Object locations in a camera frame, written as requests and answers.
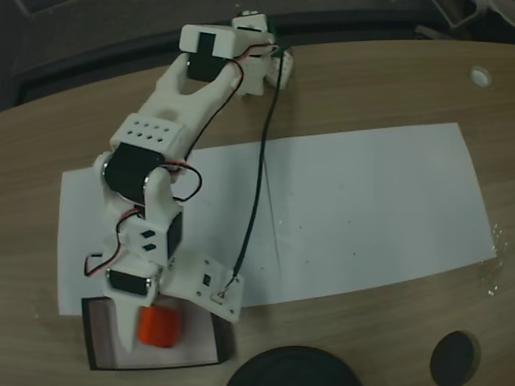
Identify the orange cube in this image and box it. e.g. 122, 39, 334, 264
136, 306, 183, 349

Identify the black camera cable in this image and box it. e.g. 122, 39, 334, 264
231, 44, 285, 283

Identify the black round table hole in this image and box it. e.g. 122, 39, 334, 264
430, 330, 476, 385

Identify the black round object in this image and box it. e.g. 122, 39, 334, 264
226, 346, 361, 386

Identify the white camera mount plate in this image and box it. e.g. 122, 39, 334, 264
158, 246, 247, 324

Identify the white round table cap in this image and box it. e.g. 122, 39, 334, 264
470, 65, 493, 87

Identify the white paper sheet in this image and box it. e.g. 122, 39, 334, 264
57, 142, 282, 317
262, 122, 497, 309

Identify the grey metal frame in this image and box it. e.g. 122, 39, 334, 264
431, 0, 490, 28

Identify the brown open box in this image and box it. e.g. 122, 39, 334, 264
81, 296, 226, 372

